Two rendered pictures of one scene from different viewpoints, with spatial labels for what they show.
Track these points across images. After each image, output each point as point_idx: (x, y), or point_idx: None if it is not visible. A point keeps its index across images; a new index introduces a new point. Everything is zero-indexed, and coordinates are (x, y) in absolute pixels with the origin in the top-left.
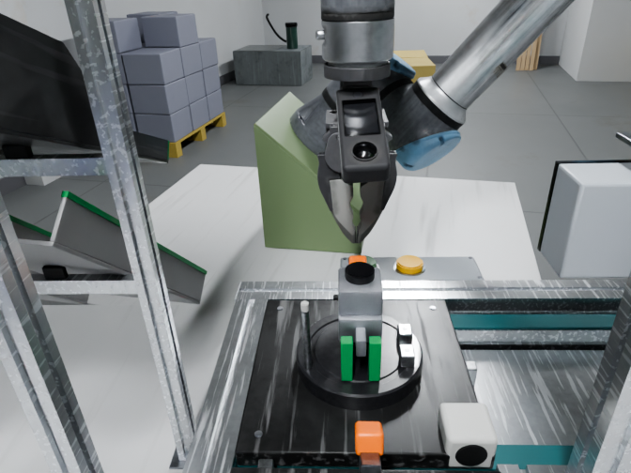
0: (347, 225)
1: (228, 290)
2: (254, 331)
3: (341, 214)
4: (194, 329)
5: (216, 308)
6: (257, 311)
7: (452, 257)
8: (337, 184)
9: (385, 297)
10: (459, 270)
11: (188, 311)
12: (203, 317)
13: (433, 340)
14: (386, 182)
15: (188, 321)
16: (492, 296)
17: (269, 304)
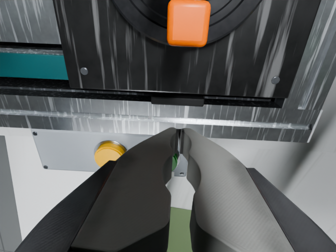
0: (200, 140)
1: (284, 168)
2: (311, 43)
3: (220, 159)
4: (323, 119)
5: (299, 146)
6: (298, 86)
7: (65, 168)
8: (260, 241)
9: (141, 104)
10: (57, 146)
11: (326, 143)
12: (313, 134)
13: (84, 1)
14: (67, 234)
15: (328, 130)
16: (19, 99)
17: (288, 89)
